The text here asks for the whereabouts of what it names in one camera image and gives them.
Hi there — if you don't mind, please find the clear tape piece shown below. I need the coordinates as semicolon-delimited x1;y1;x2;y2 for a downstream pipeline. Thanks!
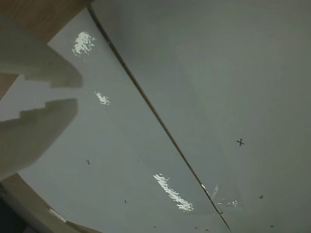
201;182;241;216

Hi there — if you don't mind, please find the glossy white sheet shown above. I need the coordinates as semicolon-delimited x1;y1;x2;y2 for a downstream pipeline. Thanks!
0;6;232;233

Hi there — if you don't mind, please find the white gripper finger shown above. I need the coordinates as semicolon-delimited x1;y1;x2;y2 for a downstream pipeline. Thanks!
0;98;79;182
0;14;84;89

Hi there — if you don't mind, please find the matte white sheet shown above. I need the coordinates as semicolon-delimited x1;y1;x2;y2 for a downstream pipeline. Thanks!
90;0;311;233

